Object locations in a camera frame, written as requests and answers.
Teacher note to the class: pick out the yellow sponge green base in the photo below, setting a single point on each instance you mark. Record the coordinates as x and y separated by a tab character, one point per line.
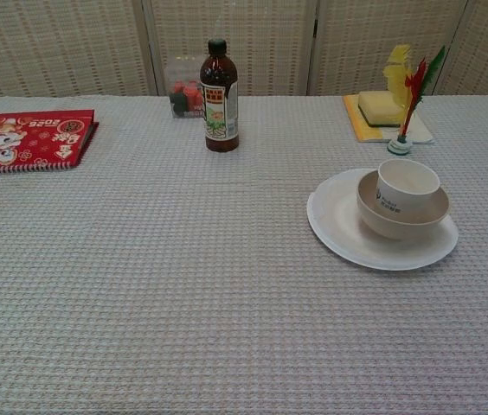
378	106

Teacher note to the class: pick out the colourful feather shuttlecock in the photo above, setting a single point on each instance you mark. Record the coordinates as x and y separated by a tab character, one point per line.
400	146

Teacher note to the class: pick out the white paper plate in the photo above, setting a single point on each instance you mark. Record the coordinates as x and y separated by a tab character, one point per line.
335	216

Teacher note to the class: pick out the light grey waffle tablecloth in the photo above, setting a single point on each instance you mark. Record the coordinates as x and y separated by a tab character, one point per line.
140	281

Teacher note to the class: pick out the white paper cup blue logo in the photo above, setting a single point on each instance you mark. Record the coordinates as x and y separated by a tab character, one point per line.
400	196

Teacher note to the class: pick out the red spiral desk calendar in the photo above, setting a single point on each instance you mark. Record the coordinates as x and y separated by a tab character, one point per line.
32	138

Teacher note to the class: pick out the beige woven folding screen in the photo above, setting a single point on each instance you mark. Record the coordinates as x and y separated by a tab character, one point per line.
75	43

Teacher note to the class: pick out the beige plastic bowl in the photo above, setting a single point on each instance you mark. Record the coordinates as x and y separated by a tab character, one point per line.
393	227

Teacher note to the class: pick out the brown drink bottle black cap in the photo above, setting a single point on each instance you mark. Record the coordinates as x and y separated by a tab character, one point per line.
220	86

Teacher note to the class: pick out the clear plastic box red pieces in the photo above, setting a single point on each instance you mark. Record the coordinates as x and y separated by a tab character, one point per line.
183	97

